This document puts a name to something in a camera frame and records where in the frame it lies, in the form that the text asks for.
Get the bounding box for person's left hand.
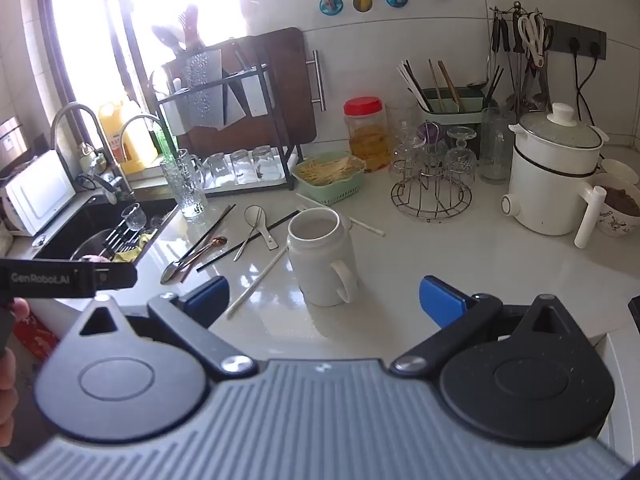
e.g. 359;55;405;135
0;298;31;448

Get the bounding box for white handled scissors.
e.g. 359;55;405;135
517;12;548;68

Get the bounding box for green chopstick holder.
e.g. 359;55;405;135
417;86;493;123

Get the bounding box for large steel faucet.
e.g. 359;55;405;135
50;102;132;203

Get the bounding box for white ceramic jar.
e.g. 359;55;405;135
286;206;360;307

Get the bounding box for row of hanging kitchen utensils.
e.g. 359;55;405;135
487;12;553;111

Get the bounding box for reddish cooking spatula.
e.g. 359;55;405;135
181;4;203;51

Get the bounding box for dried bean curd sticks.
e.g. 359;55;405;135
298;156;362;183

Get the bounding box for black chopstick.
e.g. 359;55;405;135
176;204;237;268
196;211;300;273

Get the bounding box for wire glass rack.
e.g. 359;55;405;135
390;122;473;220

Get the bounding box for small steel faucet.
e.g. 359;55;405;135
119;114;177;163

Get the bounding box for yellow cloth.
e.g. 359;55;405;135
111;232;158;263

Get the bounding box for white bowl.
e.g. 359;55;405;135
600;158;640;186

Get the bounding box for stemmed glass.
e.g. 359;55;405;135
392;135;423;181
445;126;477;186

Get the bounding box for red lid plastic jar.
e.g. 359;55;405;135
343;96;390;173

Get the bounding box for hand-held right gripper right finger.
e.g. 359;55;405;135
389;276;571;378

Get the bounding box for white utensil holder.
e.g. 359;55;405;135
162;77;188;136

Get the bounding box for white tray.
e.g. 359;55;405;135
202;170;291;198

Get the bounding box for green plastic basket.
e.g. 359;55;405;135
291;151;367;205

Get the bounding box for green bottle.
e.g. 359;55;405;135
152;125;178;158

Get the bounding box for yellow oil bottle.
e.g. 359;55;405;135
97;100;158;175

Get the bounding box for white chopstick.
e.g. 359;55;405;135
226;247;291;318
296;193;386;237

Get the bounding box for hammered steel cleaver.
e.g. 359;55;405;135
184;50;223;128

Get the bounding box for small white bottle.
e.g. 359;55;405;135
77;142;101;171

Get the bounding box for white blade knife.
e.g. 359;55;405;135
242;67;273;118

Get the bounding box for glass pitcher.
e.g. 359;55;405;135
479;106;516;185

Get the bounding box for black sink drain rack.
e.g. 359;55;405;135
100;225;146;261

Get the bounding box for white countertop appliance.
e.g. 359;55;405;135
0;149;78;237

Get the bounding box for metal hanging rail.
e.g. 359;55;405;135
489;4;548;21

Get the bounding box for purple cup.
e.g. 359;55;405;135
417;121;443;145

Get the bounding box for green chopstick holder caddy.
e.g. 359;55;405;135
397;59;506;113

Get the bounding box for white ceramic spoon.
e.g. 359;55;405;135
244;205;279;251

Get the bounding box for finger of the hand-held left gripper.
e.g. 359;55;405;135
96;263;138;291

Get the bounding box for small glass goblet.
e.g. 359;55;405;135
121;202;148;231

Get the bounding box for white electric pot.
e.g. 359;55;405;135
501;102;610;250

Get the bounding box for patterned glass mug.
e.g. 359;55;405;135
160;149;208;219

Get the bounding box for dark cooking spatula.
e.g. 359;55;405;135
151;24;183;58

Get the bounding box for black white kitchen knife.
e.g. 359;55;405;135
220;70;248;123

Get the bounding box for brown cutting board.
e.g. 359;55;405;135
165;27;327;146

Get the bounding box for black sink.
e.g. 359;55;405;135
32;195;181;263

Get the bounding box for red packet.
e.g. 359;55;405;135
14;310;57;361

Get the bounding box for silver spoon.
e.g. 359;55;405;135
160;240;221;285

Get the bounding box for clear drinking glass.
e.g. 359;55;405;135
230;149;253;185
251;145;278;182
205;152;232;187

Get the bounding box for black power strip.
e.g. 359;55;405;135
542;19;607;58

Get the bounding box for patterned bowl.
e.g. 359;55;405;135
592;172;640;238

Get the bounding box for window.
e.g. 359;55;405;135
45;0;251;126

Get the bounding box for black metal rack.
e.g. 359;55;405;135
150;62;305;192

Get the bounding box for copper spoon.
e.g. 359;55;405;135
179;236;228;283

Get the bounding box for tall clear glass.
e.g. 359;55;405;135
385;102;420;161

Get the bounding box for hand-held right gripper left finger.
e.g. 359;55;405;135
75;276;260;378

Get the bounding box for silver fork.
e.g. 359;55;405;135
233;208;263;262

